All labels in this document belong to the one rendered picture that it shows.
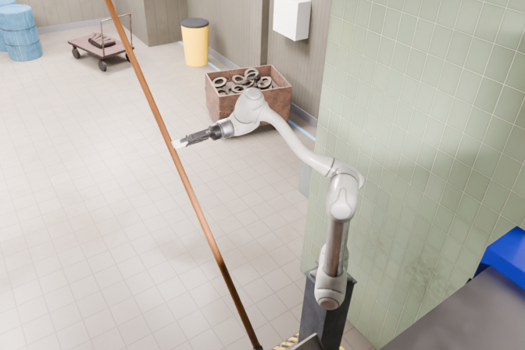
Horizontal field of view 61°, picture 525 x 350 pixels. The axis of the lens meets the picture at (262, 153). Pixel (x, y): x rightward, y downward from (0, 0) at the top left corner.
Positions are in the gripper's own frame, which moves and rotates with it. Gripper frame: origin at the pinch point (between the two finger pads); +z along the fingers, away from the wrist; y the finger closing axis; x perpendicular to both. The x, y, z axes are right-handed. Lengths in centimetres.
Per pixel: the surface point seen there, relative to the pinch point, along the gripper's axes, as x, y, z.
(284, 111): 64, 285, -251
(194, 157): 50, 308, -122
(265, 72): 131, 311, -267
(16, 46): 365, 553, -9
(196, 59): 231, 452, -248
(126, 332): -83, 190, 29
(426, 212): -80, 6, -121
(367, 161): -40, 32, -121
